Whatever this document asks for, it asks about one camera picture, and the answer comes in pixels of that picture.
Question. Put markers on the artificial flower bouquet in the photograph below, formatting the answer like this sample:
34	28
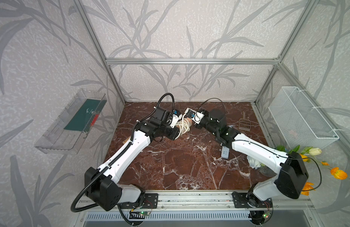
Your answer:
314	161

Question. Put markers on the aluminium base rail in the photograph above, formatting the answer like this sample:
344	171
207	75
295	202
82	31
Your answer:
216	200

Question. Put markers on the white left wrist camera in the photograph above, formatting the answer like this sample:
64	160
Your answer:
175	118

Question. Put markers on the green card in bin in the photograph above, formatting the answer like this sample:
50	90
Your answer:
85	117

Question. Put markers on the light blue power strip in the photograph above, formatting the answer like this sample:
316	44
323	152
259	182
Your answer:
225	151

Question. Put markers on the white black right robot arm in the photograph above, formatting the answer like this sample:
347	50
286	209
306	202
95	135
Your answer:
258	193

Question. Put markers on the clear plastic wall bin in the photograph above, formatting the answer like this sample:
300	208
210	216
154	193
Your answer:
56	140

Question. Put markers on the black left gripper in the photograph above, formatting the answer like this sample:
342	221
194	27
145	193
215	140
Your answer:
174	134

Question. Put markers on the beige plastic litter scoop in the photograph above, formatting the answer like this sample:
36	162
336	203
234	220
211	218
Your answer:
244	123

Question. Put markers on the pink power strip block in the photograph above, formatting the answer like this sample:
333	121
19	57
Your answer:
184	125

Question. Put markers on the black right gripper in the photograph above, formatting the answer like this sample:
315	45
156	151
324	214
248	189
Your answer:
208	115

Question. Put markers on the white wire mesh basket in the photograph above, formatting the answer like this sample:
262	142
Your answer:
299	121

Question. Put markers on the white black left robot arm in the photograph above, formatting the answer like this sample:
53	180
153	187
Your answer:
102	184

